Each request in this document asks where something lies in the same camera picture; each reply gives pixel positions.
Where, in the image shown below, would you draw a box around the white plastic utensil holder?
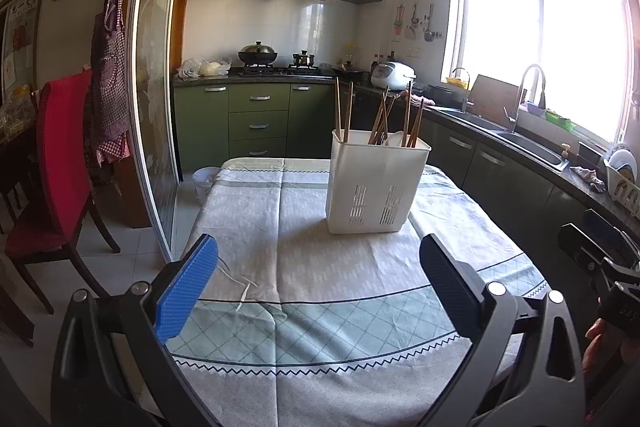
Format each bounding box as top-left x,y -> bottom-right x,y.
326,129 -> 432,235

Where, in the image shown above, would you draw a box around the grey rag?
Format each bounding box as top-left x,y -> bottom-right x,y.
570,166 -> 609,194

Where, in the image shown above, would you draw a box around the dark box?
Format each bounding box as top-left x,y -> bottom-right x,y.
577,141 -> 606,166

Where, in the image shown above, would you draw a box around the checked apron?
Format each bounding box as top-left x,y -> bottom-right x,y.
89,0 -> 134,168

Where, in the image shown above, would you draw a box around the person's right hand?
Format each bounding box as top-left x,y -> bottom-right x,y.
582,319 -> 627,376

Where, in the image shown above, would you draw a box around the cluttered dining table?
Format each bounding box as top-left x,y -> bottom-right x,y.
0,87 -> 47,188

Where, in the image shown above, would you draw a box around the white waste bin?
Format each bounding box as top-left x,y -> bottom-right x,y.
192,167 -> 221,208

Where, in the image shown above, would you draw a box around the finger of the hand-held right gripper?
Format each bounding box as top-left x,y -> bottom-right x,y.
557,223 -> 624,281
581,209 -> 640,254

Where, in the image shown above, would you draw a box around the white plastic strip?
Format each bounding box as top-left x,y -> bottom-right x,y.
216,257 -> 259,314

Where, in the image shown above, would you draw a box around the wooden cutting board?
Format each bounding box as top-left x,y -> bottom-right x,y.
467,74 -> 526,120

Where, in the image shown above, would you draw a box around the white rice cooker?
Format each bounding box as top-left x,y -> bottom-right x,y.
371,61 -> 417,92

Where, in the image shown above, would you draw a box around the green container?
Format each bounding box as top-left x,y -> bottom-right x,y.
545,109 -> 576,130

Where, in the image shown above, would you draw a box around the steel double sink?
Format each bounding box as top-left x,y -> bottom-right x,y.
434,107 -> 571,172

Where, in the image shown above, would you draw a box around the dish rack with plates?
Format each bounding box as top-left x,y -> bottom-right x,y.
602,147 -> 640,214

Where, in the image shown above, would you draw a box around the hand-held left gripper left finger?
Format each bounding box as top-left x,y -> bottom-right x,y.
50,233 -> 220,427

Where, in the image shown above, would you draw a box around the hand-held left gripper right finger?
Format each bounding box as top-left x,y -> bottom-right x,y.
419,233 -> 587,427

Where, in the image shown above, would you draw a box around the green lower cabinets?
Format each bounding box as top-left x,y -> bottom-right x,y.
172,79 -> 337,176

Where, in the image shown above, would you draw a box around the black wok with lid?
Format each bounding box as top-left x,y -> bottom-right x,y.
238,41 -> 279,67

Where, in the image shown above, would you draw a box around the red chair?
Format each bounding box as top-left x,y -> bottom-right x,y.
5,69 -> 122,314

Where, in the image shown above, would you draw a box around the gas stove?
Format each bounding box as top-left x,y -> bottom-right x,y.
235,64 -> 324,78

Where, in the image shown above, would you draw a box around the pink cloth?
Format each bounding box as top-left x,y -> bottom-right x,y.
397,91 -> 436,108

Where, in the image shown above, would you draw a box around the dark lower cabinets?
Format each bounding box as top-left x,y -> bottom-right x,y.
350,86 -> 640,308

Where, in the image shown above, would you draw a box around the tall chrome faucet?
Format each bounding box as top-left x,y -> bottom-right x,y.
503,64 -> 546,134

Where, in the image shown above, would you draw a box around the wall calendar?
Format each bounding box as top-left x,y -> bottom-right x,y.
2,0 -> 42,90

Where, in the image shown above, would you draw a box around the floral sliding glass door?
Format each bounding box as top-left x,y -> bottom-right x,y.
125,0 -> 197,258

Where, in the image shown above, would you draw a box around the dark red-brown chopstick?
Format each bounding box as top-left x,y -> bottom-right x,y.
412,99 -> 426,148
407,99 -> 422,146

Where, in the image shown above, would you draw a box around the window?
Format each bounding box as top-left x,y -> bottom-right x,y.
441,0 -> 632,144

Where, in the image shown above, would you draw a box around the small chrome faucet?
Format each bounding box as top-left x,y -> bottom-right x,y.
451,67 -> 472,114

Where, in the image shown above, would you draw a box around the white plastic bags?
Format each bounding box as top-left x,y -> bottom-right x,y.
176,58 -> 232,80

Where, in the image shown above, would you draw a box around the dark stone countertop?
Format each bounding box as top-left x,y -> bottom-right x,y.
172,74 -> 640,248

